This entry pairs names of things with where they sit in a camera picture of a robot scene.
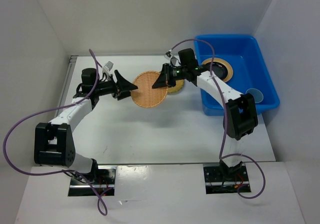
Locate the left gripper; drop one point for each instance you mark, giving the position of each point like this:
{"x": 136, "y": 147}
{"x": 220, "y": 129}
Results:
{"x": 123, "y": 86}

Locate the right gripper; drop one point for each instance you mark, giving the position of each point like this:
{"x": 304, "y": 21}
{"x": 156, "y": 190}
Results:
{"x": 162, "y": 81}

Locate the bamboo pattern round plate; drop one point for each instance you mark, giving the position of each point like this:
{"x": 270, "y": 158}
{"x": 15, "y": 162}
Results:
{"x": 179, "y": 85}

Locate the light brown woven plate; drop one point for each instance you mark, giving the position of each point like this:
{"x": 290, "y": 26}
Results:
{"x": 146, "y": 96}

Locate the black round plate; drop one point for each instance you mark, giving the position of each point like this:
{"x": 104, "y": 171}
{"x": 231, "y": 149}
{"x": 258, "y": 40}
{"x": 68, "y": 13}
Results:
{"x": 219, "y": 70}

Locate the beige round plate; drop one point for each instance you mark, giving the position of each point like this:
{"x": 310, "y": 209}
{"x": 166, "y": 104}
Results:
{"x": 228, "y": 66}

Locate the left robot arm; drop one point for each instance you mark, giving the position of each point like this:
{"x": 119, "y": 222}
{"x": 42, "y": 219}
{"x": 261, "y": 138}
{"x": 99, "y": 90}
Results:
{"x": 54, "y": 144}

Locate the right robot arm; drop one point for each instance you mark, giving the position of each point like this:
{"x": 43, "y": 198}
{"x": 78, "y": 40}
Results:
{"x": 239, "y": 110}

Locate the blue plastic bin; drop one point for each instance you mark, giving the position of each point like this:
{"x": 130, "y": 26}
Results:
{"x": 243, "y": 54}

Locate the blue plastic cup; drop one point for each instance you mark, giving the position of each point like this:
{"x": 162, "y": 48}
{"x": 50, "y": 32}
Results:
{"x": 257, "y": 94}

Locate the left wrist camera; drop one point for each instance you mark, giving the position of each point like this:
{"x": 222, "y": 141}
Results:
{"x": 108, "y": 66}

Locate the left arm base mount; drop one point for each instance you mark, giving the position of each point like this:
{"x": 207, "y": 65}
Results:
{"x": 104, "y": 183}

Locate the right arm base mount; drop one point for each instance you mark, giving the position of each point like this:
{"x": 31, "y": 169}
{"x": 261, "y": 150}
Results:
{"x": 215, "y": 183}

